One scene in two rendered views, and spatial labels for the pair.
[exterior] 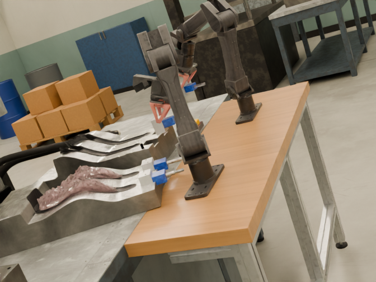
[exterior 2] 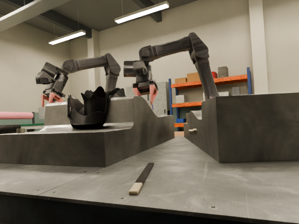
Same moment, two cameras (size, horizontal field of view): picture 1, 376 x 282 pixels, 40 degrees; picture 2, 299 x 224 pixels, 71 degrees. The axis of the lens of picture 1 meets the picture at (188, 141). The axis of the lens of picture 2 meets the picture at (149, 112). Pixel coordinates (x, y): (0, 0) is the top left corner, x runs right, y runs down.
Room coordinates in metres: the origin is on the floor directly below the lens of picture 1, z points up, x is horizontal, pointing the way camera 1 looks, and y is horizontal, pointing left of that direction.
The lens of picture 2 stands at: (1.77, 0.95, 0.88)
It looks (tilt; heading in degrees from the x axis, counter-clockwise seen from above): 2 degrees up; 268
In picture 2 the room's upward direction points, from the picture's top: 3 degrees counter-clockwise
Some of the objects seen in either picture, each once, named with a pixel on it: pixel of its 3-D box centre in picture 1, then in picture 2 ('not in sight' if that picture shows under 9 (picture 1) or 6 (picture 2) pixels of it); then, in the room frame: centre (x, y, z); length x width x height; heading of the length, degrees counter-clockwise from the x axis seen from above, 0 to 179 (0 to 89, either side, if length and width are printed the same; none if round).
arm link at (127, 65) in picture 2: not in sight; (136, 64); (1.78, -0.01, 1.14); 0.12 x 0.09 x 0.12; 179
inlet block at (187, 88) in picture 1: (192, 87); (54, 112); (2.20, -0.10, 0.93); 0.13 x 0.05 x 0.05; 56
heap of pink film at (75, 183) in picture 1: (76, 184); not in sight; (1.50, 0.37, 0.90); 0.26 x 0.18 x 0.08; 85
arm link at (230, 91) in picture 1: (239, 89); not in sight; (1.95, -0.26, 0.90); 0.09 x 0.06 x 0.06; 120
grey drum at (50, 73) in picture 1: (51, 93); not in sight; (8.77, 1.91, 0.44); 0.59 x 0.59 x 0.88
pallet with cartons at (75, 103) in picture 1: (64, 109); not in sight; (6.86, 1.42, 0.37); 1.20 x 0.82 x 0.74; 67
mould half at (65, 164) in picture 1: (103, 154); (112, 124); (1.86, 0.31, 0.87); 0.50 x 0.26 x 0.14; 68
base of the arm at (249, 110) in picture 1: (246, 104); not in sight; (1.95, -0.26, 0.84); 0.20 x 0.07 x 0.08; 155
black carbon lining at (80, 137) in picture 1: (100, 142); (117, 108); (1.84, 0.30, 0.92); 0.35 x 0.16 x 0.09; 68
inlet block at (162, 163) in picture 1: (164, 164); not in sight; (1.53, 0.10, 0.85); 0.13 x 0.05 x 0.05; 85
